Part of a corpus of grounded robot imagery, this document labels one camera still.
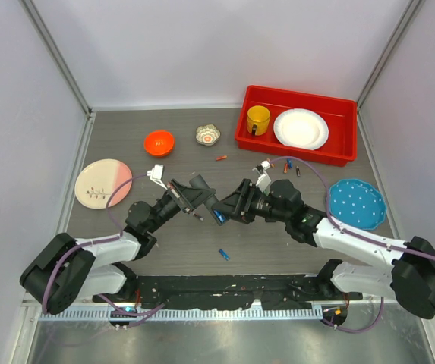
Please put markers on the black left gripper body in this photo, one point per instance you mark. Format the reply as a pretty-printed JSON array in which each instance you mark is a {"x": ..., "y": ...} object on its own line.
[{"x": 169, "y": 205}]

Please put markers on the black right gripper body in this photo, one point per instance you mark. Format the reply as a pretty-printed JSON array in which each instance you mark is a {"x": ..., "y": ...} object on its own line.
[{"x": 261, "y": 205}]

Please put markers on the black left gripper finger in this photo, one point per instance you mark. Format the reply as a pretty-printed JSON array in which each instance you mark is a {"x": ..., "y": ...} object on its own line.
[
  {"x": 199, "y": 185},
  {"x": 195, "y": 197}
]

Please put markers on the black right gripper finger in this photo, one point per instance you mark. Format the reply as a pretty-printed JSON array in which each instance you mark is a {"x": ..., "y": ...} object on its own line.
[
  {"x": 237, "y": 211},
  {"x": 235, "y": 201}
]

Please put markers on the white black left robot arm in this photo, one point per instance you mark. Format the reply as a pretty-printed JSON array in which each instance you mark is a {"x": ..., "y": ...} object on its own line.
[{"x": 68, "y": 269}]

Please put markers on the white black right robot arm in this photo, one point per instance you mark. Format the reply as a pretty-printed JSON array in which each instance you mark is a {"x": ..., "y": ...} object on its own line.
[{"x": 398, "y": 270}]

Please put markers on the small floral bowl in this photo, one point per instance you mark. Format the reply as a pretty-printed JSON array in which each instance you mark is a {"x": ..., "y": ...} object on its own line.
[{"x": 207, "y": 135}]

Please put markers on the orange bowl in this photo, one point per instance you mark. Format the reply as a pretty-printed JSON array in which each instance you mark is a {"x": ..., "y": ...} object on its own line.
[{"x": 159, "y": 143}]

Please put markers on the blue polka dot plate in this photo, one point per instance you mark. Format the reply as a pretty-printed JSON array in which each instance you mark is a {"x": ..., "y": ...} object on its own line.
[{"x": 357, "y": 203}]

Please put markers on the white paper plate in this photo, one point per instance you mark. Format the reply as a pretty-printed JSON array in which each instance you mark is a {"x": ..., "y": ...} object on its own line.
[{"x": 301, "y": 128}]

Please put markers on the red plastic bin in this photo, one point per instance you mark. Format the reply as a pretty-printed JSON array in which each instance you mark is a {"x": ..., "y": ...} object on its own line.
[{"x": 339, "y": 114}]

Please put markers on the pink cream plate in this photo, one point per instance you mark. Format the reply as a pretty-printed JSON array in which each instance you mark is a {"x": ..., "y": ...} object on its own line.
[{"x": 97, "y": 181}]

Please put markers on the yellow mug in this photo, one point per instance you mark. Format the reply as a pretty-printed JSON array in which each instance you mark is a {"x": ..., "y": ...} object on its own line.
[{"x": 258, "y": 119}]

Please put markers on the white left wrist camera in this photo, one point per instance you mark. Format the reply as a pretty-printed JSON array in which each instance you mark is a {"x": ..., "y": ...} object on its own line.
[{"x": 155, "y": 174}]

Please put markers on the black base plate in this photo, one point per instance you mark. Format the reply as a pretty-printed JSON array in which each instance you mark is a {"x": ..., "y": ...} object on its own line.
[{"x": 229, "y": 292}]

